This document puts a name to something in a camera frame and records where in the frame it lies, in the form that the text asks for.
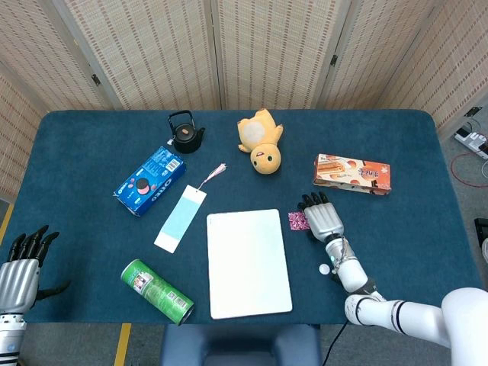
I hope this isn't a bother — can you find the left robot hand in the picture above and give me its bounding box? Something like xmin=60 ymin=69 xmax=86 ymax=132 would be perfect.
xmin=0 ymin=224 xmax=72 ymax=316

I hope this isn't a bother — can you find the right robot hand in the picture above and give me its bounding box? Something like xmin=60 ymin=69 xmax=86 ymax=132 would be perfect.
xmin=297 ymin=191 xmax=345 ymax=244

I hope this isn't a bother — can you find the pink patterned small packet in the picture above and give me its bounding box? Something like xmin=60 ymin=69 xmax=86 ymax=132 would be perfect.
xmin=287 ymin=210 xmax=311 ymax=232

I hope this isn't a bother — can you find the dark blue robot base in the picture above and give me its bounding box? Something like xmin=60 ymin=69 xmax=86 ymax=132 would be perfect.
xmin=159 ymin=323 xmax=323 ymax=366

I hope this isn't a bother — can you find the orange snack box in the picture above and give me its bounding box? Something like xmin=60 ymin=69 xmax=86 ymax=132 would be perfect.
xmin=313 ymin=152 xmax=393 ymax=197

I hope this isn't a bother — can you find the white rectangular board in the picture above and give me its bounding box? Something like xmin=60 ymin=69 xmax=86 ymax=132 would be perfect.
xmin=205 ymin=207 xmax=294 ymax=321

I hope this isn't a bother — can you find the blue Oreo box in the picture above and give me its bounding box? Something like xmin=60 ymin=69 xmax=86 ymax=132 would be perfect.
xmin=112 ymin=146 xmax=188 ymax=217

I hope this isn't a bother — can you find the blue table cloth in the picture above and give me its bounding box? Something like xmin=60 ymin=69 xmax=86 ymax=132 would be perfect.
xmin=8 ymin=109 xmax=477 ymax=327

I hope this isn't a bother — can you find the yellow plush toy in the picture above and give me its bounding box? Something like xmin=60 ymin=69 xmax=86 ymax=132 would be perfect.
xmin=236 ymin=108 xmax=284 ymax=176

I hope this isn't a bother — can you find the green chips can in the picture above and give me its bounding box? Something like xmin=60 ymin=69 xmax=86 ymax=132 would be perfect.
xmin=120 ymin=258 xmax=196 ymax=326

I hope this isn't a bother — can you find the white blue tasselled bookmark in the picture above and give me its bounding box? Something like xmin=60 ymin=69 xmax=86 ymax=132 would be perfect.
xmin=153 ymin=162 xmax=229 ymax=255

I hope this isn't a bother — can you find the black device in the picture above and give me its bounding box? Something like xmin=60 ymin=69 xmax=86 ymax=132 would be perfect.
xmin=474 ymin=217 xmax=488 ymax=246

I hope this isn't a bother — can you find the black teapot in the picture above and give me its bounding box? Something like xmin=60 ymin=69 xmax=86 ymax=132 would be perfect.
xmin=165 ymin=109 xmax=207 ymax=155

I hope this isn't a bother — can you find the white power strip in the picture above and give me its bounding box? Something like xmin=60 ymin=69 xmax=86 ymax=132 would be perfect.
xmin=453 ymin=127 xmax=488 ymax=160

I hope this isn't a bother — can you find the woven folding screen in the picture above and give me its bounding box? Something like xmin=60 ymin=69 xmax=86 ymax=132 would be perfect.
xmin=0 ymin=0 xmax=488 ymax=203

